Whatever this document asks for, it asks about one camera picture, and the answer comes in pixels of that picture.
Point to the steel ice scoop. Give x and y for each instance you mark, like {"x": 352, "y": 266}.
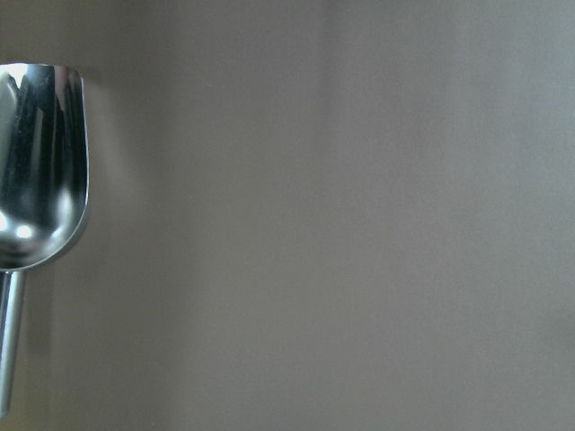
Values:
{"x": 44, "y": 184}

